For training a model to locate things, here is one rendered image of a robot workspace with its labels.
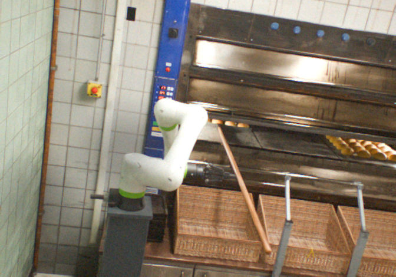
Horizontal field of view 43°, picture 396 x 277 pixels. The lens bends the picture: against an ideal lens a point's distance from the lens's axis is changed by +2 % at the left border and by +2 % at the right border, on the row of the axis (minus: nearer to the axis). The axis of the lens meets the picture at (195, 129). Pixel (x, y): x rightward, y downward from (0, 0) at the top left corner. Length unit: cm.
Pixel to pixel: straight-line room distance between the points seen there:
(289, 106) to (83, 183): 154
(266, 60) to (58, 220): 185
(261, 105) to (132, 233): 147
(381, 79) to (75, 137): 212
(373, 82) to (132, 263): 207
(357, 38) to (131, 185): 193
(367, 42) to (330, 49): 24
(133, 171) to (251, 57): 143
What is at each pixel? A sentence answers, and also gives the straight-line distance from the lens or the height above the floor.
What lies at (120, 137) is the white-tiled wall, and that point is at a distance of 344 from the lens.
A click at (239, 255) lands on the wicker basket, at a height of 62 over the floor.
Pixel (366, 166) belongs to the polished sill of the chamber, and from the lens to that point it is 380.
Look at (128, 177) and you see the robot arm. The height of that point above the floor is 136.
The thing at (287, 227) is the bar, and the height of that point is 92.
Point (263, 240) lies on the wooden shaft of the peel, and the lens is 231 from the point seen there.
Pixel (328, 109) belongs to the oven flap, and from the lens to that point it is 356.
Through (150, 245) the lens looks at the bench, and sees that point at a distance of 329.
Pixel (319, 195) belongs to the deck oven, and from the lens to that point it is 377.
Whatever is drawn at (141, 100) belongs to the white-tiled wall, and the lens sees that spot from 335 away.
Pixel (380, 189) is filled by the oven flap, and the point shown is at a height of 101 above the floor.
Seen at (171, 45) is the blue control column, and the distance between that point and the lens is 324.
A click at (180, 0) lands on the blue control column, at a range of 321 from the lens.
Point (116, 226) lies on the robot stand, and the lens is 234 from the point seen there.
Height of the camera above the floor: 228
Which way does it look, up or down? 17 degrees down
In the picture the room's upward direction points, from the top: 10 degrees clockwise
